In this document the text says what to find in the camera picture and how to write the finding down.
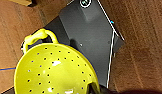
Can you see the black and grey robot base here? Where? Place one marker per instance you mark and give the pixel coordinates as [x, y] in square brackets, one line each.
[87, 33]

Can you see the silver base screw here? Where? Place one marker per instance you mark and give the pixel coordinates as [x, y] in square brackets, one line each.
[86, 2]

